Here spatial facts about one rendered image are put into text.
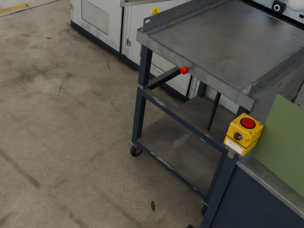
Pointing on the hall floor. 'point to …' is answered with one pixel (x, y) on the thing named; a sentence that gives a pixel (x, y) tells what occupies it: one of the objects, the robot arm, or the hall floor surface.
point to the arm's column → (252, 206)
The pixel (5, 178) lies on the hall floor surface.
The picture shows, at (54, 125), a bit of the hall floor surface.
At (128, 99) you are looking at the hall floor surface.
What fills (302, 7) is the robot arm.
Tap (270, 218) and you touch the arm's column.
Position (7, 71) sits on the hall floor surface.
